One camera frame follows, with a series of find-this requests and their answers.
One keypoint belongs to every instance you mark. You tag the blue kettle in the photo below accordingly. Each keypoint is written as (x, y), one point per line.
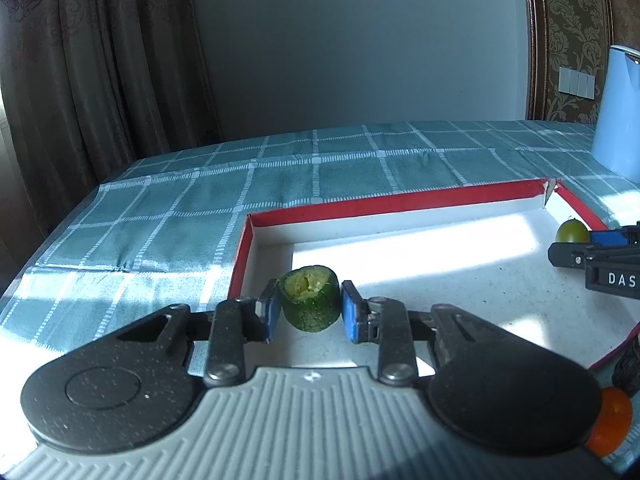
(616, 144)

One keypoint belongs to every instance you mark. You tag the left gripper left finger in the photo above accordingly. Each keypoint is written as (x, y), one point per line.
(235, 323)

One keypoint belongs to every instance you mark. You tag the dark wooden door frame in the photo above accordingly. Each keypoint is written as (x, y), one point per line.
(537, 27)

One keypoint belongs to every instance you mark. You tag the teal plaid tablecloth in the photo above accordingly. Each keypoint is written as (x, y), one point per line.
(167, 228)

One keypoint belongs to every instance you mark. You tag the green cucumber chunk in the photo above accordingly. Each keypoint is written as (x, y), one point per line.
(310, 298)

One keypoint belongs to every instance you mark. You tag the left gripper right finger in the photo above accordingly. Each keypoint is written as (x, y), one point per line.
(384, 322)

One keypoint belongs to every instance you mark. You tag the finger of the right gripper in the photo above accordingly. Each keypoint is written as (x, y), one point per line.
(620, 237)
(568, 255)

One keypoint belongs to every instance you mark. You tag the orange tangerine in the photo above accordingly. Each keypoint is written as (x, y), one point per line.
(613, 422)

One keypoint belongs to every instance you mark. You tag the brown patterned curtain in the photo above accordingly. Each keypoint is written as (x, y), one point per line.
(89, 86)

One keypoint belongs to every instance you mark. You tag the red cardboard tray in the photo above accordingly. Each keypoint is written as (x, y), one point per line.
(482, 248)

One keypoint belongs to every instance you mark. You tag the white wall switch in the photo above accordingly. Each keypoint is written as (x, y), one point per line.
(577, 83)

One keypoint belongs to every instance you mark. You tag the green tomato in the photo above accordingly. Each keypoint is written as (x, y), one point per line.
(572, 231)

